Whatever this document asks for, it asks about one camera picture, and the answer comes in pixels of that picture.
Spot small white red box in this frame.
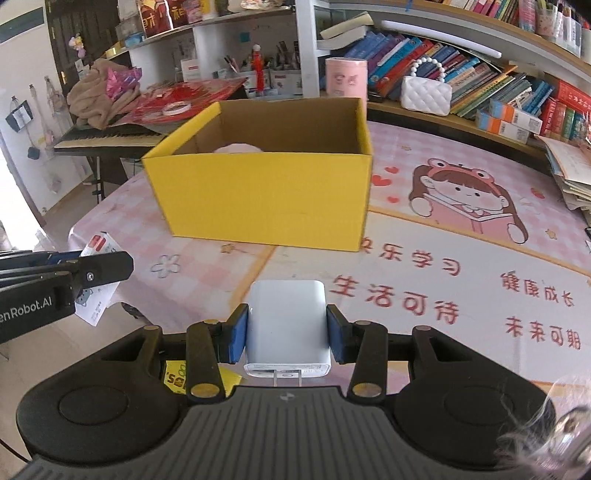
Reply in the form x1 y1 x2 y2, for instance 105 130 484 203
75 232 121 327

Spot white charger adapter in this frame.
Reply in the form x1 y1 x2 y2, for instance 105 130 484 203
245 279 332 384

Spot keyboard stand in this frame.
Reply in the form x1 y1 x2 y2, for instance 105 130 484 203
88 157 142 203

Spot black electric keyboard piano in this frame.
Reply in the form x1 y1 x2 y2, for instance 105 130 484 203
53 124 165 158

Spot yellow cardboard box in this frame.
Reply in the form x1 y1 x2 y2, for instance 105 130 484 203
142 97 373 252

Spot beige folded blanket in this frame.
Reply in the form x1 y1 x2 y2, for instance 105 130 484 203
66 59 140 130

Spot red plastic bag sheet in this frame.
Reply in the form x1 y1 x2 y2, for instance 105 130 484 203
116 77 247 126

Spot pink shiny wrapper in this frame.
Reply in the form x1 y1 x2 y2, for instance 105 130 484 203
105 67 142 100

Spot white tape roll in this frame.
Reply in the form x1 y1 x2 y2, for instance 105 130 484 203
162 101 191 116

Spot orange white box lower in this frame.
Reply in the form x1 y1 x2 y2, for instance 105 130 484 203
475 110 530 145

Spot orange white box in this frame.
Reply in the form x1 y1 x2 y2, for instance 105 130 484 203
475 110 530 145
489 100 543 134

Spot white quilted pearl handbag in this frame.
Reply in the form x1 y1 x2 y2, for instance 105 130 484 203
400 56 453 116

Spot pink cylindrical container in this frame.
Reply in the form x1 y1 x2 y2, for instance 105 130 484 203
325 57 369 115

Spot orange white box upper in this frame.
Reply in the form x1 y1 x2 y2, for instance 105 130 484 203
489 100 543 134

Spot stack of papers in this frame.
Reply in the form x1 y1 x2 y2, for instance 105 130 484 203
538 136 591 212

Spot red santa pen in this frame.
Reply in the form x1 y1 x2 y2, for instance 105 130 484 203
252 44 267 97

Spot wooden bookshelf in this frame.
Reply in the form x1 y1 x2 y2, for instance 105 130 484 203
293 1 590 159

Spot red thick book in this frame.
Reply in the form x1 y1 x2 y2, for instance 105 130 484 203
553 79 591 114

